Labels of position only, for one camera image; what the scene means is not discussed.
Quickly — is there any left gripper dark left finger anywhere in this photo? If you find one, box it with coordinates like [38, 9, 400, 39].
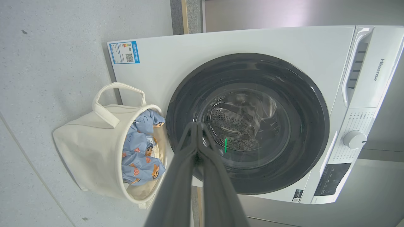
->
[144, 122, 199, 227]

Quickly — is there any washing machine door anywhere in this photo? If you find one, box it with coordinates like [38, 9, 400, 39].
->
[166, 53, 330, 195]

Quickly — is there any white front-load washing machine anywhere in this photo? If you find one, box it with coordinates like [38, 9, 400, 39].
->
[107, 25, 404, 205]

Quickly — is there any steel perforated washer drum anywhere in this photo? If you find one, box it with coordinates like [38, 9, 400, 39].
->
[205, 101, 278, 152]

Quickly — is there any blue energy label sticker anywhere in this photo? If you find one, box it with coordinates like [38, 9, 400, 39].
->
[109, 41, 140, 65]

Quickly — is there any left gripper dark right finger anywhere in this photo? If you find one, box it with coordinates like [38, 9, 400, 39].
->
[196, 122, 250, 227]

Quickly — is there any black washer display panel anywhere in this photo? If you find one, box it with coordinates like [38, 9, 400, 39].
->
[314, 163, 352, 196]

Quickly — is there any white detergent drawer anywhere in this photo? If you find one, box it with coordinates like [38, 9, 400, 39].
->
[342, 26, 404, 109]

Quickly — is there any white round control knob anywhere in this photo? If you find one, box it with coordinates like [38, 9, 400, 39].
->
[343, 130, 367, 149]

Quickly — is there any cream canvas laundry basket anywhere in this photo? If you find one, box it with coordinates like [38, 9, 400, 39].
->
[52, 82, 168, 209]

